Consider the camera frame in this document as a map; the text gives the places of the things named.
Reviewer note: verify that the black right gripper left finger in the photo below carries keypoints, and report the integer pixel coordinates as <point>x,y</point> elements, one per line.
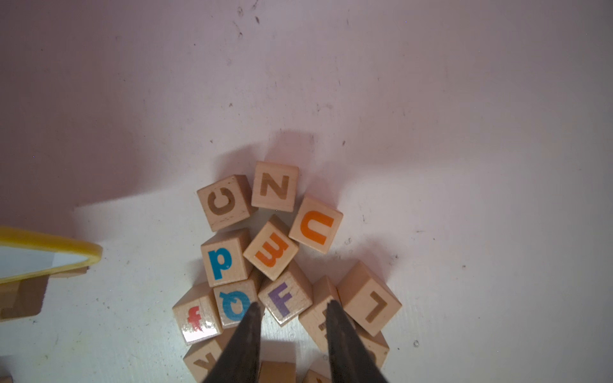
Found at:
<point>240,360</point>

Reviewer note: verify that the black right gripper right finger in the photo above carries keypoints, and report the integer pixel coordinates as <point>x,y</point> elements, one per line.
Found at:
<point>348,358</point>

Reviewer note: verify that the wooden block letter D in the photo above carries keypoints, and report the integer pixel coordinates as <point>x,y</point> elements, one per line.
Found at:
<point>318,372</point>

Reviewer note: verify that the wooden block letter G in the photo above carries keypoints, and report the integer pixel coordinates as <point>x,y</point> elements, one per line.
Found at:
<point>376,345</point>

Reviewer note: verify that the wooden block letter K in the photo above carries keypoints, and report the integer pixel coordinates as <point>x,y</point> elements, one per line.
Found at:
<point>202,356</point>

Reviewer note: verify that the wooden block letter F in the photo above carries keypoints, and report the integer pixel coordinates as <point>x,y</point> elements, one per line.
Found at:
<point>314,318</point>

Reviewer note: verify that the wooden block letter L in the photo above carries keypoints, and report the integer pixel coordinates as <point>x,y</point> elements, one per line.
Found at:
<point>367,299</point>

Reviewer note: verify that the wooden block letter C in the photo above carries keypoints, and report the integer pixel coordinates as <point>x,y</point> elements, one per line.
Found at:
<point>227,202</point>

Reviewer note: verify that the wooden block letter N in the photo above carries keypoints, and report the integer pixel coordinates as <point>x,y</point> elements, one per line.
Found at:
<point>275,186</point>

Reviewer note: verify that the wooden block blue Q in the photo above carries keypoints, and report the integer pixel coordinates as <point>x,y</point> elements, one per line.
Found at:
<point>234,299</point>

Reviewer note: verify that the wooden block red f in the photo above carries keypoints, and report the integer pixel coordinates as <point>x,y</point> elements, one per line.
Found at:
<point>197,315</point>

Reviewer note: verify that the wooden block purple f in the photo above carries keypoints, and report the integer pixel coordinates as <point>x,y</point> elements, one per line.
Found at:
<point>288,296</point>

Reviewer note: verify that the wooden block blue p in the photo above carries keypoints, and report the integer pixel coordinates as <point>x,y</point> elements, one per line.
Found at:
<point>223,257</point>

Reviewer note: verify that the wooden block orange m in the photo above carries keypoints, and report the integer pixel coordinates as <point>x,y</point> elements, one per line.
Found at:
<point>272,249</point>

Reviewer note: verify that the wooden block orange u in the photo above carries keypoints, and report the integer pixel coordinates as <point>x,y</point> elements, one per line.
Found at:
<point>316,224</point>

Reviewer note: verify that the wooden whiteboard stand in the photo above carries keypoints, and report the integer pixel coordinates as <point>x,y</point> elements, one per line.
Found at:
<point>23,299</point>

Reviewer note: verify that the whiteboard with RED text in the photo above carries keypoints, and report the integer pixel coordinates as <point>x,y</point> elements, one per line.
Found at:
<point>29,254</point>

